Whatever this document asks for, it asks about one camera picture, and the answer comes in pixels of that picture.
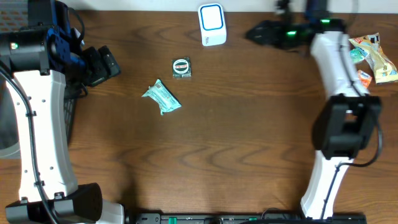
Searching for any teal white candy packet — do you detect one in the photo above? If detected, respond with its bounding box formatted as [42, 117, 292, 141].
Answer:
[349, 47, 368, 64]

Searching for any dark green round-logo packet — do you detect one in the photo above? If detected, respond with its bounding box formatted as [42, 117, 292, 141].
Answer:
[172, 57, 192, 78]

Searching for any small orange box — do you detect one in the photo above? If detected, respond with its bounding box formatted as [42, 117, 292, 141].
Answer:
[358, 70, 373, 88]

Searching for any yellow snack bag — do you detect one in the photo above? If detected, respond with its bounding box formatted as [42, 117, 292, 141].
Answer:
[349, 33, 397, 84]

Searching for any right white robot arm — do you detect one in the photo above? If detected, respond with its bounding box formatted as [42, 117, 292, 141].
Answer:
[246, 1, 383, 223]

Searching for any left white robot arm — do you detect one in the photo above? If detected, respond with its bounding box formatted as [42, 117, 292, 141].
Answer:
[1, 1, 131, 224]

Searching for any grey plastic mesh basket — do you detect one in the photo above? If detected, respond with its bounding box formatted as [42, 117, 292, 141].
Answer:
[0, 0, 77, 159]

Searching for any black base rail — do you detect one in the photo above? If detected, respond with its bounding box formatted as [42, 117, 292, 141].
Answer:
[125, 212, 367, 224]

